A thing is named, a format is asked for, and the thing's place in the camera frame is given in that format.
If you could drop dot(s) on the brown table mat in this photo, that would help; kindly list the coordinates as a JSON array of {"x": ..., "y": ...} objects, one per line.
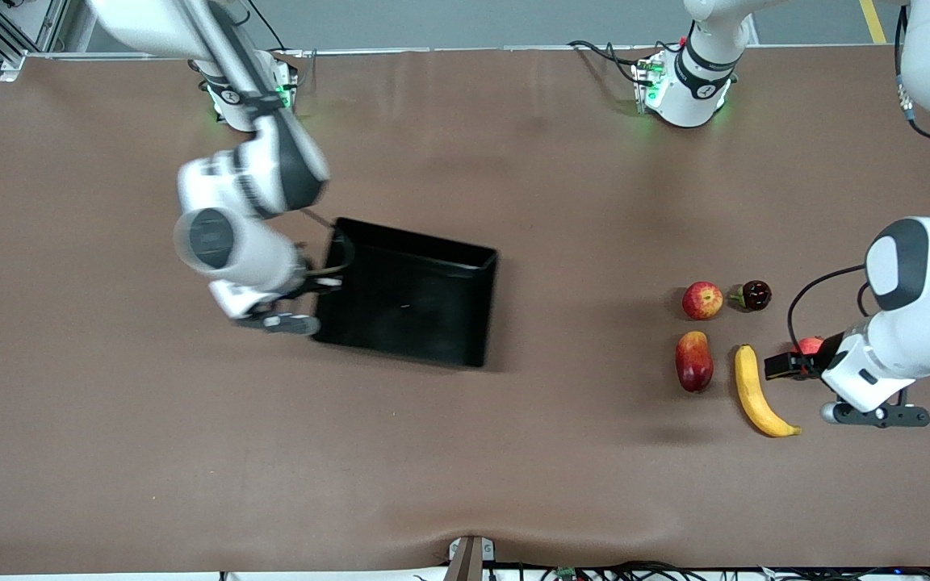
[{"x": 271, "y": 452}]

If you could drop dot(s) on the dark purple mangosteen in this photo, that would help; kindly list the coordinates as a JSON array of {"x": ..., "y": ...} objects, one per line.
[{"x": 756, "y": 295}]

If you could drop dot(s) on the red orange mango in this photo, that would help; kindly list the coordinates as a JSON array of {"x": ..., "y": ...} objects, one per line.
[{"x": 693, "y": 363}]

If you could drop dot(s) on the metal front camera bracket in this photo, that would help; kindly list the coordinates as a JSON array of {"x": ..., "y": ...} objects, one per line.
[{"x": 469, "y": 558}]

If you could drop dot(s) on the yellow banana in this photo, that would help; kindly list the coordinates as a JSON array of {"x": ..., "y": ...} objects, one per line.
[{"x": 756, "y": 395}]

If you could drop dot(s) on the red yellow apple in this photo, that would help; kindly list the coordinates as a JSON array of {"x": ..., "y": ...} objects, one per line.
[{"x": 702, "y": 300}]

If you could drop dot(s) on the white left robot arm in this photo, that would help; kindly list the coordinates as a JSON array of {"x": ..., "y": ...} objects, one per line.
[{"x": 929, "y": 282}]

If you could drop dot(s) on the black rectangular plastic box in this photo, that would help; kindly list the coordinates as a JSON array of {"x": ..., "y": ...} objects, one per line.
[{"x": 408, "y": 298}]

